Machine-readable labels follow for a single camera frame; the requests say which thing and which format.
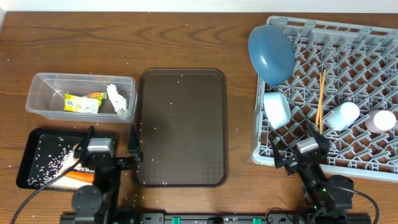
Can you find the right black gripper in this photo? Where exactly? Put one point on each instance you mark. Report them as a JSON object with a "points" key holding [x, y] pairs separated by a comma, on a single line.
{"points": [[291, 165]]}

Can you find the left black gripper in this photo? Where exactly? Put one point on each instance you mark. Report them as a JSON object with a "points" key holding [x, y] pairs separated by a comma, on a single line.
{"points": [[115, 159]]}

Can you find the white napkin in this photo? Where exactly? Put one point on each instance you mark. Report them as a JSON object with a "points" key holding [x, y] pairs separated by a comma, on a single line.
{"points": [[118, 101]]}

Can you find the brown food clump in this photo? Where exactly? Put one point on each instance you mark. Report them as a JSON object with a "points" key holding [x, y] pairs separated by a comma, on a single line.
{"points": [[75, 153]]}

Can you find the yellow green snack wrapper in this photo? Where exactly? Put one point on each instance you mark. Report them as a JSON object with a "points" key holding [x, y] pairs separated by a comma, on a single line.
{"points": [[84, 104]]}

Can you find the orange carrot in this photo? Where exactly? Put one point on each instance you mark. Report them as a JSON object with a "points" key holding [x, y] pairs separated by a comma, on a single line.
{"points": [[81, 176]]}

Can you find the wooden chopstick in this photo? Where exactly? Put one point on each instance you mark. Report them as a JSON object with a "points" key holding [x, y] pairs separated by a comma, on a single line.
{"points": [[320, 113], [322, 81]]}

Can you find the light blue bowl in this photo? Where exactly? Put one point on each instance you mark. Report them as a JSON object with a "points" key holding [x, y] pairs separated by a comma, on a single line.
{"points": [[277, 109]]}

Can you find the light blue cup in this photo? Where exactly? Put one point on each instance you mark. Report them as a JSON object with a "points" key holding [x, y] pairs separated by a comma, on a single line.
{"points": [[343, 116]]}

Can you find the pink cup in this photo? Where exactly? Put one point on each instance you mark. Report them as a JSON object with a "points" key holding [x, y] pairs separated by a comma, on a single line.
{"points": [[380, 121]]}

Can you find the dark blue plate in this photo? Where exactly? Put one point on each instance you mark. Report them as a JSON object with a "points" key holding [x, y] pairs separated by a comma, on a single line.
{"points": [[271, 54]]}

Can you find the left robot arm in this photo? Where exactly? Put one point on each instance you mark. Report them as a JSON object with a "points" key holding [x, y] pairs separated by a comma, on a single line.
{"points": [[98, 202]]}

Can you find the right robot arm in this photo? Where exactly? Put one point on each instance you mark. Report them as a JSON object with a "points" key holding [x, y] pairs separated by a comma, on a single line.
{"points": [[330, 197]]}

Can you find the black waste tray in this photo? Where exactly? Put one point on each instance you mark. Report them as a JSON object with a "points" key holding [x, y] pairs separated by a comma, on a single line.
{"points": [[31, 147]]}

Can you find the grey dishwasher rack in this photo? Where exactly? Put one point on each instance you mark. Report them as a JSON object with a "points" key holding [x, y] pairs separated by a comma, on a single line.
{"points": [[361, 67]]}

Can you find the brown serving tray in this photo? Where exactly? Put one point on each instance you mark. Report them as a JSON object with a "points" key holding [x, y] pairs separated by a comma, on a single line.
{"points": [[182, 128]]}

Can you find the white rice pile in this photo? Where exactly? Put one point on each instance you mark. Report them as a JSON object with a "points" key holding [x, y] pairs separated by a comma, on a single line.
{"points": [[52, 158]]}

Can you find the clear plastic bin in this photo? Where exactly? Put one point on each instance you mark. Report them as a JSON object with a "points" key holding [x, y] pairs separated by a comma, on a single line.
{"points": [[48, 92]]}

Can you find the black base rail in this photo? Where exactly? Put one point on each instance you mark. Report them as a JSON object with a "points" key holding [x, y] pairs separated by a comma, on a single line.
{"points": [[278, 218]]}

